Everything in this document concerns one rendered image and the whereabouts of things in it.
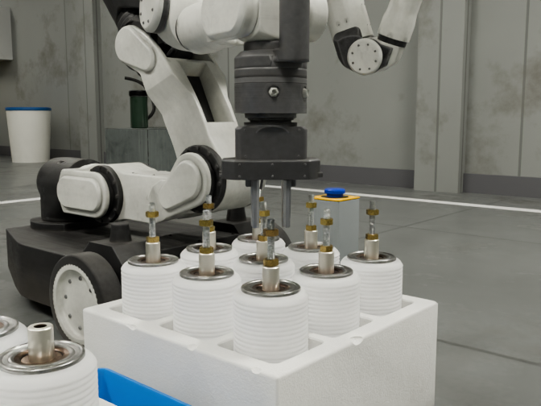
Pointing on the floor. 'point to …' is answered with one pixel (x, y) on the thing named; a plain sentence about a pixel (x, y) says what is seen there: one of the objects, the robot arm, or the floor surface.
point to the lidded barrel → (29, 134)
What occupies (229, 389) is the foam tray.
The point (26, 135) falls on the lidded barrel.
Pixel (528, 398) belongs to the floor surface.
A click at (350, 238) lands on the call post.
